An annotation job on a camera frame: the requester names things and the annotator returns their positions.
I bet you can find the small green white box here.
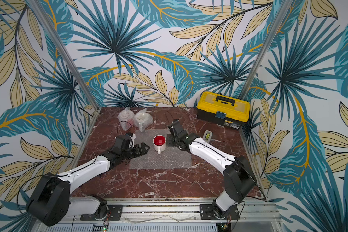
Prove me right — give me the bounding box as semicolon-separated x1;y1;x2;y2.
203;130;213;144

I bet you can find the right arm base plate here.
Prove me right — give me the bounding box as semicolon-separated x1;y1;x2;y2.
199;203;241;220

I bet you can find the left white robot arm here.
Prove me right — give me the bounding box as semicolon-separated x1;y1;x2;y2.
25;133;150;227

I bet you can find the aluminium frame post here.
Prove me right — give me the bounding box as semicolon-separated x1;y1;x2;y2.
239;0;293;100
28;0;100;112

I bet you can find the white mug red inside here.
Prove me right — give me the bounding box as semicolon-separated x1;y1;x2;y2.
153;135;167;154

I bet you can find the clear bubble wrap sheet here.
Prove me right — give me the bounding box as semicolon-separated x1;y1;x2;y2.
118;107;135;131
134;108;153;132
129;129;192;169

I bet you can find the front aluminium rail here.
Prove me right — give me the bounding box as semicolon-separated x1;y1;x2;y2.
35;200;279;232

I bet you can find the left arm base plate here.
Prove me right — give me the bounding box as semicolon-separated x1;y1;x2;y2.
80;204;123;222

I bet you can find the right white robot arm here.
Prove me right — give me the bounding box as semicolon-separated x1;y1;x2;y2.
168;119;257;218

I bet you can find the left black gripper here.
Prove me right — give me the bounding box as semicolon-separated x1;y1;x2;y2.
121;142;150;160

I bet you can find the right aluminium frame post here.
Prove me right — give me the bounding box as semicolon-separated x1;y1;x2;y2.
239;0;293;100

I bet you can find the left aluminium frame post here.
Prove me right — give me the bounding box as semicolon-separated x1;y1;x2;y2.
28;0;100;112

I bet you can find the yellow black toolbox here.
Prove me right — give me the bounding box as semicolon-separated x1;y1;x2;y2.
197;91;250;130

